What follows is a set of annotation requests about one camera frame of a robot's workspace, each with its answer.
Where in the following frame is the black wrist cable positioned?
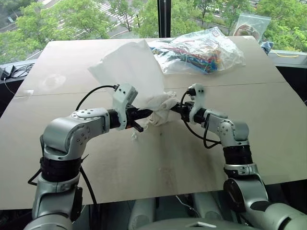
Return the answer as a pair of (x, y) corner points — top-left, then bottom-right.
(76, 84), (120, 111)
(179, 89), (223, 150)

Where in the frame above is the white drawstring bag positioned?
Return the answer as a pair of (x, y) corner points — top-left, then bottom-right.
(87, 40), (166, 113)

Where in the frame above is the yellow cable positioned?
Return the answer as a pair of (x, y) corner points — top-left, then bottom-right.
(275, 52), (299, 58)

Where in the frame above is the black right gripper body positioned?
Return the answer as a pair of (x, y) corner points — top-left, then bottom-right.
(180, 101), (195, 122)

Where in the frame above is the dark window frame post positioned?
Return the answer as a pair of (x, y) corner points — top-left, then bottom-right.
(157, 0), (172, 38)

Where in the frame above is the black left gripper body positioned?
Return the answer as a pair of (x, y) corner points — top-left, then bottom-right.
(124, 104), (140, 128)

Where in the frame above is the black device with cables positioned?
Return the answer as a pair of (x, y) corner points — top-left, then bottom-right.
(0, 63), (35, 81)

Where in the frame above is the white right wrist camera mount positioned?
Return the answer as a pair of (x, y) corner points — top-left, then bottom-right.
(188, 83), (206, 123)

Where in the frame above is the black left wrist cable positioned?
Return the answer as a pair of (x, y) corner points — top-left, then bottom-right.
(76, 84), (120, 111)

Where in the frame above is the grey robot torso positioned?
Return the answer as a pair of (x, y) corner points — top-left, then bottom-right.
(128, 191), (243, 230)

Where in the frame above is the clear zip bag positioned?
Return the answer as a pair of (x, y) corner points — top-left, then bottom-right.
(229, 13), (272, 45)

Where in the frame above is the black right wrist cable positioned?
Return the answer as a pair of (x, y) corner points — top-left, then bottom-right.
(179, 89), (223, 150)

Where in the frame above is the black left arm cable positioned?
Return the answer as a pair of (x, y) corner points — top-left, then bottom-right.
(80, 165), (99, 206)

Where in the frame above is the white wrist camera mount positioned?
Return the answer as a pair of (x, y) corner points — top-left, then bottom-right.
(112, 83), (139, 131)
(188, 83), (206, 123)

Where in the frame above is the blue cloth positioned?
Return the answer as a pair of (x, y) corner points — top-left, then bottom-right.
(260, 41), (274, 55)

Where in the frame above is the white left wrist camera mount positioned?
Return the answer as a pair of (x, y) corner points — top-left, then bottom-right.
(112, 83), (139, 131)

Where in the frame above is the clear bag of colourful items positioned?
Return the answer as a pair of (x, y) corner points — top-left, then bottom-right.
(148, 26), (247, 76)

